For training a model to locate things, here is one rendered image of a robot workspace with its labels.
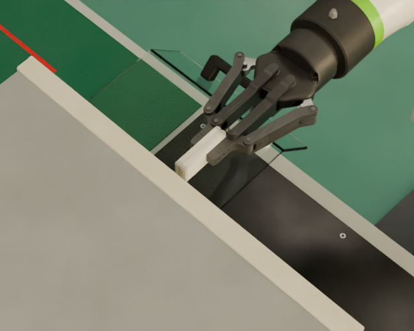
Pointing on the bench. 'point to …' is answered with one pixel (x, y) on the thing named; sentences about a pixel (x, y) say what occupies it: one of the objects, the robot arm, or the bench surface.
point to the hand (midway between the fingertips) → (200, 154)
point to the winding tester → (117, 232)
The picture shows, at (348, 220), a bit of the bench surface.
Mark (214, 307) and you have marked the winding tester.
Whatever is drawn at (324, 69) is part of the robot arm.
